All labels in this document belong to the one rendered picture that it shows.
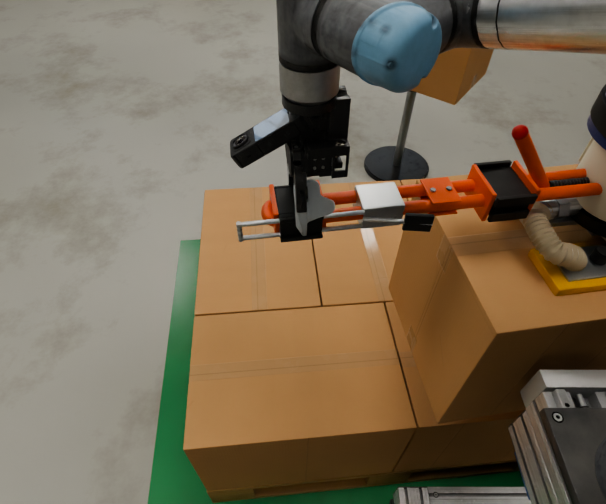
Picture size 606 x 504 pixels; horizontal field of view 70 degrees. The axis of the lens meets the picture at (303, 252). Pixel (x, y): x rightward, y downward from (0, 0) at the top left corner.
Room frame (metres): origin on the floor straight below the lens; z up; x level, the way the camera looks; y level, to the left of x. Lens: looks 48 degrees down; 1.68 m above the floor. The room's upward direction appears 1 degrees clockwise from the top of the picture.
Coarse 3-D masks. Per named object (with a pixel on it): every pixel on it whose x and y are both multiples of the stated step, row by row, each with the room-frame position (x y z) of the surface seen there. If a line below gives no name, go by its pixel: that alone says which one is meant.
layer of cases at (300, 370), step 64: (256, 192) 1.33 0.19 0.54; (256, 256) 0.99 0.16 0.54; (320, 256) 1.00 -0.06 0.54; (384, 256) 1.00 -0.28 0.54; (256, 320) 0.73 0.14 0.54; (320, 320) 0.73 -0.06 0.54; (384, 320) 0.74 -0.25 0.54; (192, 384) 0.52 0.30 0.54; (256, 384) 0.52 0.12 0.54; (320, 384) 0.53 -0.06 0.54; (384, 384) 0.53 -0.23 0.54; (192, 448) 0.35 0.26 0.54; (256, 448) 0.37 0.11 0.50; (320, 448) 0.39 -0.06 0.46; (384, 448) 0.41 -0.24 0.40; (448, 448) 0.43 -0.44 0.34; (512, 448) 0.45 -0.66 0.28
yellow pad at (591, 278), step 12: (588, 252) 0.54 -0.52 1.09; (600, 252) 0.51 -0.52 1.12; (540, 264) 0.51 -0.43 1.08; (552, 264) 0.51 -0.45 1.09; (588, 264) 0.51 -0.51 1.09; (600, 264) 0.50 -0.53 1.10; (552, 276) 0.48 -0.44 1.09; (564, 276) 0.48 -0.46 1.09; (576, 276) 0.48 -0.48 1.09; (588, 276) 0.48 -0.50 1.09; (600, 276) 0.48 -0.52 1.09; (552, 288) 0.47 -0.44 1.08; (564, 288) 0.46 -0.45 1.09; (576, 288) 0.46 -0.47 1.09; (588, 288) 0.46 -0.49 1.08; (600, 288) 0.47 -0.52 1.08
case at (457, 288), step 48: (432, 240) 0.63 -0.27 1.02; (480, 240) 0.58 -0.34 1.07; (528, 240) 0.59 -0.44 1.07; (576, 240) 0.59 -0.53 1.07; (432, 288) 0.57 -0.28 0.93; (480, 288) 0.47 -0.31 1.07; (528, 288) 0.47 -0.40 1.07; (432, 336) 0.51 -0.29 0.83; (480, 336) 0.40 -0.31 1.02; (528, 336) 0.39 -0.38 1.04; (576, 336) 0.41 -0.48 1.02; (432, 384) 0.45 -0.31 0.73; (480, 384) 0.38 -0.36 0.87
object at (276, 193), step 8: (272, 184) 0.56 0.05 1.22; (272, 192) 0.54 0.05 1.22; (280, 192) 0.54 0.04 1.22; (288, 192) 0.54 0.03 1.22; (320, 192) 0.54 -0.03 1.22; (272, 200) 0.52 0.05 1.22; (280, 200) 0.52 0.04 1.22; (288, 200) 0.52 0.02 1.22; (272, 208) 0.50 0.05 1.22; (280, 208) 0.50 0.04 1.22; (288, 208) 0.50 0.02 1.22
